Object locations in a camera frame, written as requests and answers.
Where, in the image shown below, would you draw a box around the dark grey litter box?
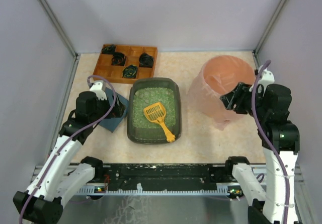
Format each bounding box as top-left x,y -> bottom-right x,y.
127,78 -> 182,144

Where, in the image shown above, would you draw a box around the yellow litter scoop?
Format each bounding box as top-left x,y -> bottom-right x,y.
143,102 -> 176,142

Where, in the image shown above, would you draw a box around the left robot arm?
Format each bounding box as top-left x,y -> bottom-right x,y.
13,89 -> 128,223

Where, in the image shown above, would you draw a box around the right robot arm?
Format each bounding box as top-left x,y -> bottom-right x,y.
220,83 -> 300,223

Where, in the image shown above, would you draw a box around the green cat litter pellets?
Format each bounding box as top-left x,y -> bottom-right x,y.
132,88 -> 176,129

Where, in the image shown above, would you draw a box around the dark teal folded cloth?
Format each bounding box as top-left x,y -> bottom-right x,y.
99,93 -> 129,133

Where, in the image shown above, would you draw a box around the orange bin with bag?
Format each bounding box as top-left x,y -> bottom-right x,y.
187,55 -> 255,130

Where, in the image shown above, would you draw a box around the black rolled sock front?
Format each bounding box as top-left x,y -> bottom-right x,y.
122,64 -> 138,79

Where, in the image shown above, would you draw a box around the orange wooden divided tray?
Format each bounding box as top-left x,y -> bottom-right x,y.
93,44 -> 158,84

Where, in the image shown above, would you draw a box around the black rolled sock middle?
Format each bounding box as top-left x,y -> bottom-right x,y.
111,52 -> 126,66

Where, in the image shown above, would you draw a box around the black rolled sock right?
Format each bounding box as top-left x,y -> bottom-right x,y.
139,52 -> 154,68

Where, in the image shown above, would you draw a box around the black rolled sock back-left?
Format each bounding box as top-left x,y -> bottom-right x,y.
101,44 -> 116,55

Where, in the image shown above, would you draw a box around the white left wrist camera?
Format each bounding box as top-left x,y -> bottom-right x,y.
90,81 -> 108,101

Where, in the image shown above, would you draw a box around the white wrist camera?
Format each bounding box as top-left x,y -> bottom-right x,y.
90,81 -> 108,101
256,69 -> 275,94

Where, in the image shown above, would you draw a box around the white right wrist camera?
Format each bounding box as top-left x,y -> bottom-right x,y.
256,69 -> 275,94

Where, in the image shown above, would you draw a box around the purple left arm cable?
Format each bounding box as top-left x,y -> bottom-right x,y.
19,74 -> 117,222

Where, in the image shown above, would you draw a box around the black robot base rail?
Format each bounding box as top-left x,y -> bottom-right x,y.
89,164 -> 236,191

